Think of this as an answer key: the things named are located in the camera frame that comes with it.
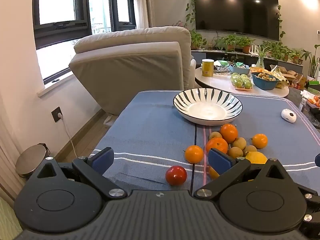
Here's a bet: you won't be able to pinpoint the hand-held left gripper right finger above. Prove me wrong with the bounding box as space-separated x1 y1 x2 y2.
194 147 299 201

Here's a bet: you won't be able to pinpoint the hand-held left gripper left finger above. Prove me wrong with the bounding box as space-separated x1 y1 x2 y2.
29 147 128 201

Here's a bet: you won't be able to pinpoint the orange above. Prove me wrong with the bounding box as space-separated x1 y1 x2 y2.
251 133 268 149
184 145 204 164
220 123 239 144
205 137 229 155
208 166 220 180

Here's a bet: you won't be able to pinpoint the yellow lemon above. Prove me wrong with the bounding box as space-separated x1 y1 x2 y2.
245 151 268 165

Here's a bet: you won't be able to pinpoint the red tomato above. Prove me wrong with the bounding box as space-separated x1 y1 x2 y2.
165 165 188 186

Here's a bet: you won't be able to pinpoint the white striped ceramic bowl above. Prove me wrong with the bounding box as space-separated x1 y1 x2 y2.
173 88 243 126

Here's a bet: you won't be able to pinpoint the small white round device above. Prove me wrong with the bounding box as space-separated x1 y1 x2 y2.
281 109 297 124

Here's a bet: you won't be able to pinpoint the plate of small fruit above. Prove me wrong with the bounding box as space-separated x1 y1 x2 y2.
306 96 320 108

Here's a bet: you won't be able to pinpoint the dark marble side table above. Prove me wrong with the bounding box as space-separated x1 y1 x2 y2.
287 87 320 128

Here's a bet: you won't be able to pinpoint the metal lidded trash bin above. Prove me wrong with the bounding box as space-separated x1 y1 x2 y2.
15 143 51 178

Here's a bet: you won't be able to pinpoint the green box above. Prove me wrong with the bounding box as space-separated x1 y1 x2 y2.
306 80 320 93

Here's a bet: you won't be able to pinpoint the round white coffee table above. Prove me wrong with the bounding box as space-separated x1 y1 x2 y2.
194 66 290 98

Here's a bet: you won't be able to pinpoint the pack of green apples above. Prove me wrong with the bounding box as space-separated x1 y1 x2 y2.
230 73 253 91

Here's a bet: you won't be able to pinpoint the cardboard box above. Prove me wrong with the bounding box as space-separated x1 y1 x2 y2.
285 69 303 81

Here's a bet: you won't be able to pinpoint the blue bowl of longans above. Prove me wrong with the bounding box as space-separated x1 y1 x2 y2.
251 72 280 91

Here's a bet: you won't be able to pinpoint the glass tray of snacks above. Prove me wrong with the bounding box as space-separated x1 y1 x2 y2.
214 64 231 74

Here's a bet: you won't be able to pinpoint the light blue snack basket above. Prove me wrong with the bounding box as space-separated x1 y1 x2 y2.
228 64 251 76

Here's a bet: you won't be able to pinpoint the bagged bananas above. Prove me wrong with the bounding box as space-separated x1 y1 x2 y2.
270 65 289 89

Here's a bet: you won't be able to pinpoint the yellow can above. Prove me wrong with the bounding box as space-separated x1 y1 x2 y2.
201 59 215 78

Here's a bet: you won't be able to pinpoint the orange plastic basket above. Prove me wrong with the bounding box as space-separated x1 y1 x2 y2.
250 66 272 74

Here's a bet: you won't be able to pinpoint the beige recliner sofa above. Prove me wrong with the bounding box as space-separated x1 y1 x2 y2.
69 26 197 116

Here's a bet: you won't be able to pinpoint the tall leafy floor plant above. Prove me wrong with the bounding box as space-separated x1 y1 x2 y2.
301 44 320 80

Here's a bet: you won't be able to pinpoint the dark television cabinet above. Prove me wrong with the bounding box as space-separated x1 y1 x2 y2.
191 50 304 73

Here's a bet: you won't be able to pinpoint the potted green plant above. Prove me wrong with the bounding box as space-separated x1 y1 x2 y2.
271 41 293 62
290 49 303 64
237 37 256 54
215 33 241 53
190 29 207 50

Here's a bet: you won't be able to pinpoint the spider plant glass vase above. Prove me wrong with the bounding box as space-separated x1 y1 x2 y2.
254 46 272 70

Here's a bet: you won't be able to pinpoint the large black framed window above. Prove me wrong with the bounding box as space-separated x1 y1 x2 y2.
32 0 93 85

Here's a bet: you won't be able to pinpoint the hanging green vine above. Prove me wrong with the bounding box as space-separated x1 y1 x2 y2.
185 0 198 30
274 4 286 41

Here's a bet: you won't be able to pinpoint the narrow black framed window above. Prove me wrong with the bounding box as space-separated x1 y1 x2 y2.
108 0 137 32

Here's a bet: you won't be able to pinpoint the beige curtain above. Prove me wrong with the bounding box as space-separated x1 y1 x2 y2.
135 0 156 28

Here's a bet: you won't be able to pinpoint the white power cable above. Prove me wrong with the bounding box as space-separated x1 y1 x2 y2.
57 114 77 157

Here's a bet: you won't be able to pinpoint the dark wall outlet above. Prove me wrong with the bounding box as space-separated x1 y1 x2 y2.
51 106 62 123

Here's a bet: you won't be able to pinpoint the wall-mounted black television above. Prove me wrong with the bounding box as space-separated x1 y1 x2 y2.
192 0 280 41

